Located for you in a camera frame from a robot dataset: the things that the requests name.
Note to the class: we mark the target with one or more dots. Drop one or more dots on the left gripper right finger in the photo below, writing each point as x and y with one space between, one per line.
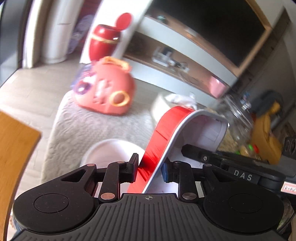
182 174

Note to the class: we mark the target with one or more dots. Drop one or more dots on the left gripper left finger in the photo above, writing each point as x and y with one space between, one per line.
115 174

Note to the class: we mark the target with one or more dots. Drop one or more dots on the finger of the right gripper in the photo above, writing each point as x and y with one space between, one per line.
201 155

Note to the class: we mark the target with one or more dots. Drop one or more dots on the white paper instant-noodle bowl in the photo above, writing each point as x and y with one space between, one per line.
111 150

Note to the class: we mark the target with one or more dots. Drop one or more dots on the red white rectangular tray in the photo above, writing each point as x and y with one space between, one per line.
177 127

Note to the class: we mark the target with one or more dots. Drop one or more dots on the green lid jar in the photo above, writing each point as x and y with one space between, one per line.
250 150

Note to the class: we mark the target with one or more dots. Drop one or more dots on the cream tissue box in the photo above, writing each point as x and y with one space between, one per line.
166 101

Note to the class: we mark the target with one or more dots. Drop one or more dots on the glass jar of peanuts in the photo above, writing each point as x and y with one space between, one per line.
240 123

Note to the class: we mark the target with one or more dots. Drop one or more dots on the coral toy carrier case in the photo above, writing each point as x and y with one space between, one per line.
105 86

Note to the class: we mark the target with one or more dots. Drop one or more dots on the wooden table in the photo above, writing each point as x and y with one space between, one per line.
18 142

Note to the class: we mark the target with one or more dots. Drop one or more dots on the white tv cabinet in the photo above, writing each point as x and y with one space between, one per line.
205 62

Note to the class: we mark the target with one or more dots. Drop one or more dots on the black television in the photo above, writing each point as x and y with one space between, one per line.
231 26

